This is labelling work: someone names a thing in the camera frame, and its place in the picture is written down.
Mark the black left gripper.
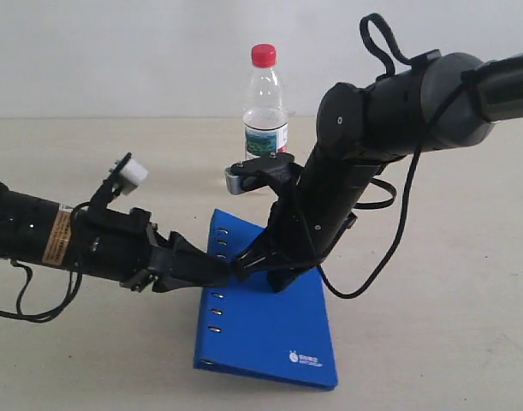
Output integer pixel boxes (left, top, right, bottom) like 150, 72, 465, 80
74, 211, 229, 293

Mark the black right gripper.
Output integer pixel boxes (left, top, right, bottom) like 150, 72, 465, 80
231, 82, 385, 293

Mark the blue ring binder notebook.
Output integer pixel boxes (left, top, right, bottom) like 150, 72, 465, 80
192, 208, 339, 391

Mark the clear plastic water bottle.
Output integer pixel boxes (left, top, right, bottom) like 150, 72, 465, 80
242, 43, 288, 160

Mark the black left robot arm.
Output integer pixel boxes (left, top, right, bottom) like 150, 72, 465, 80
0, 180, 231, 293

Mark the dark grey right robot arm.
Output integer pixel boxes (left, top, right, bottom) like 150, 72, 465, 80
230, 52, 523, 292

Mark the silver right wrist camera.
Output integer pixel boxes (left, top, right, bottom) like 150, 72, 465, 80
223, 152, 296, 196

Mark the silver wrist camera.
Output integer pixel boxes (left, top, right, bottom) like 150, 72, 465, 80
223, 152, 296, 196
89, 152, 150, 215

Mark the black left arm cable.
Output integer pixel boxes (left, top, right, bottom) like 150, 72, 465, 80
0, 256, 85, 325

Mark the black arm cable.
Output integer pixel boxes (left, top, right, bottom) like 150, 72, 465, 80
0, 256, 85, 325
320, 12, 480, 300

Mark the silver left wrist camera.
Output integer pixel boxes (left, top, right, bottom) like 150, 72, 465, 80
89, 152, 150, 215

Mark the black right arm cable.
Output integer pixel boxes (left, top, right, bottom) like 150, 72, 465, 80
320, 12, 480, 300

